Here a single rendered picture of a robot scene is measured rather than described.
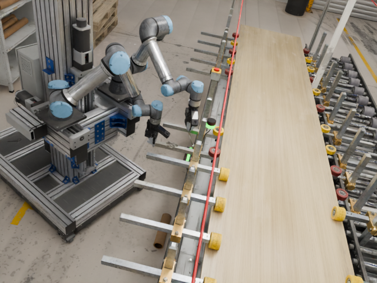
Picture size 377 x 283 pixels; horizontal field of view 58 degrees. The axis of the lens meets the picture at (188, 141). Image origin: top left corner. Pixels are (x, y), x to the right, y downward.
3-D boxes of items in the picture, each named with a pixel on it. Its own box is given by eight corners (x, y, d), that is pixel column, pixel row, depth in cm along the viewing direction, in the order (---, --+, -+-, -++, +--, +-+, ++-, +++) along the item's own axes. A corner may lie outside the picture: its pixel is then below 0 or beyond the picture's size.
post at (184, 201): (168, 257, 193) (180, 200, 163) (169, 251, 195) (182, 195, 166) (174, 258, 192) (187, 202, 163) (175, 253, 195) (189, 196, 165)
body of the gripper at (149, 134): (147, 131, 239) (148, 117, 232) (159, 133, 239) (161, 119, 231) (144, 137, 233) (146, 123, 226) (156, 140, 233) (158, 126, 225)
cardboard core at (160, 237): (153, 241, 267) (162, 212, 291) (152, 247, 272) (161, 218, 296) (164, 243, 267) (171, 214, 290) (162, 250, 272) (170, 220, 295)
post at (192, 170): (176, 224, 214) (188, 169, 184) (177, 220, 217) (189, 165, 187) (182, 226, 214) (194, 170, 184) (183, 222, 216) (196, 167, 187)
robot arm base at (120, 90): (104, 88, 248) (104, 76, 241) (119, 81, 258) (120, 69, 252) (118, 97, 242) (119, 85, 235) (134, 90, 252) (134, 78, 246)
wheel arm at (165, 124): (162, 127, 260) (162, 123, 257) (163, 124, 262) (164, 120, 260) (218, 140, 258) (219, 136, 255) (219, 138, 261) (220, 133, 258)
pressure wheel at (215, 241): (211, 235, 169) (211, 229, 177) (207, 250, 170) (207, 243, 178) (223, 238, 169) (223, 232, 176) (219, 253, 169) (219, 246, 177)
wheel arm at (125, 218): (119, 221, 174) (119, 217, 172) (121, 215, 177) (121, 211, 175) (215, 245, 172) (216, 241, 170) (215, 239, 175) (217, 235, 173)
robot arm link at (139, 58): (119, 65, 249) (150, 13, 206) (136, 60, 258) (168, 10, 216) (128, 78, 247) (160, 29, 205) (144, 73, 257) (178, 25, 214)
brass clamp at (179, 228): (168, 240, 171) (170, 234, 168) (174, 219, 182) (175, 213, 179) (180, 243, 171) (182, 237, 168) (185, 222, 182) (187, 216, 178)
